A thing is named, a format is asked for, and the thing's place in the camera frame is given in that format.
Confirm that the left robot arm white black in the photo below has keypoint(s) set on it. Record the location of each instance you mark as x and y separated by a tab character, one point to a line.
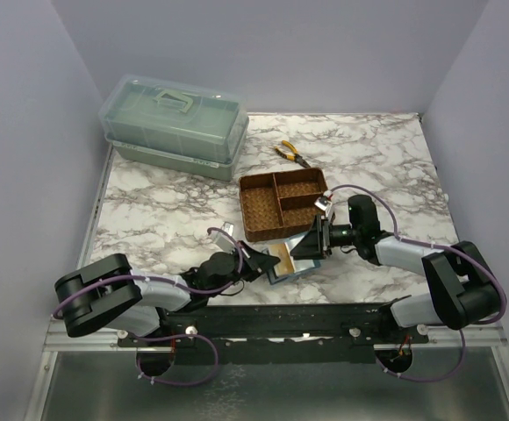
110	293

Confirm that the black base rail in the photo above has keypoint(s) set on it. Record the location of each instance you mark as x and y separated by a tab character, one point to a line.
278	334

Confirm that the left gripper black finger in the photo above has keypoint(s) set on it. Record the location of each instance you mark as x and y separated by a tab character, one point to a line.
265	262
250	253

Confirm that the green plastic storage box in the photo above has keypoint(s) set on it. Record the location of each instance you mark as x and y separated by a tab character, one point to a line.
176	126

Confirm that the yellow handled pliers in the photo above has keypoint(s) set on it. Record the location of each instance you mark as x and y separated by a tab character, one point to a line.
292	154

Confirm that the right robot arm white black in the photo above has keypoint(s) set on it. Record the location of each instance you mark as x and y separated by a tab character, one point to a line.
460	289

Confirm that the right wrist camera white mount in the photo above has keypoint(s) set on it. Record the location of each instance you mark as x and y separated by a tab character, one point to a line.
325	204

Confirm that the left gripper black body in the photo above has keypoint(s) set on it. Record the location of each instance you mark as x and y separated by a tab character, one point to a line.
246	259

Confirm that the brown woven divided basket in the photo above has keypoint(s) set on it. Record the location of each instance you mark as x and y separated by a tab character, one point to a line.
278	205

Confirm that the blue leather card holder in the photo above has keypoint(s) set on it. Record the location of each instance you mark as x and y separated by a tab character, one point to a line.
302	267

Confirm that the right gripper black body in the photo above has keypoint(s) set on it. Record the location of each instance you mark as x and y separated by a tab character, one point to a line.
322	237

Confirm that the gold credit card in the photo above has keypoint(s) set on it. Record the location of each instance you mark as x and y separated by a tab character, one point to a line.
285	266

